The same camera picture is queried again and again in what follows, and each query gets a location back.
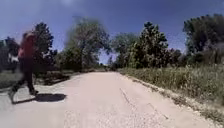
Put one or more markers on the row of trees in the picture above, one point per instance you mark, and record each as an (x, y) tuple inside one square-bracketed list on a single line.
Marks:
[(150, 46)]

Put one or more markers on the pale dirt path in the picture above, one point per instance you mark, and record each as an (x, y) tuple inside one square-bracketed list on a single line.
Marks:
[(96, 103)]

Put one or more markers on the person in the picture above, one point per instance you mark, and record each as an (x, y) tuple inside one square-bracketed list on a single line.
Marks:
[(26, 63)]

